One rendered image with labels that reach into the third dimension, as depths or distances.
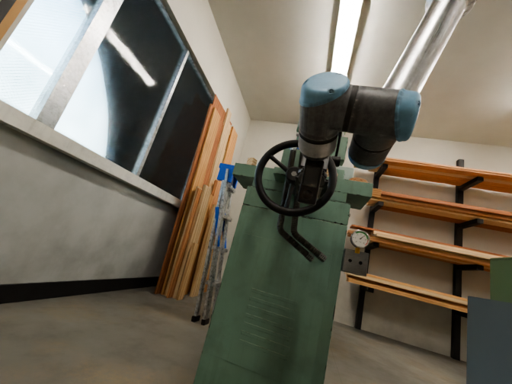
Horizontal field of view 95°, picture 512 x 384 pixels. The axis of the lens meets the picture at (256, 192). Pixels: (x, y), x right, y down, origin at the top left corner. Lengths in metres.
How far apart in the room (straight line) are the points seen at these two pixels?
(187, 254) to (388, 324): 2.50
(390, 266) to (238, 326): 2.77
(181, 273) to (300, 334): 1.49
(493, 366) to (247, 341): 0.67
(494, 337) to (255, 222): 0.73
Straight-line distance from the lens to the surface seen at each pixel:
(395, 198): 3.20
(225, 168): 1.91
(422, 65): 0.76
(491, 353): 0.76
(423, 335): 3.69
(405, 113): 0.50
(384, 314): 3.54
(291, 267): 0.96
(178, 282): 2.29
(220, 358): 1.06
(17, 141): 1.55
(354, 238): 0.92
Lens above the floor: 0.51
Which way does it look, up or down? 15 degrees up
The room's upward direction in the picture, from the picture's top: 15 degrees clockwise
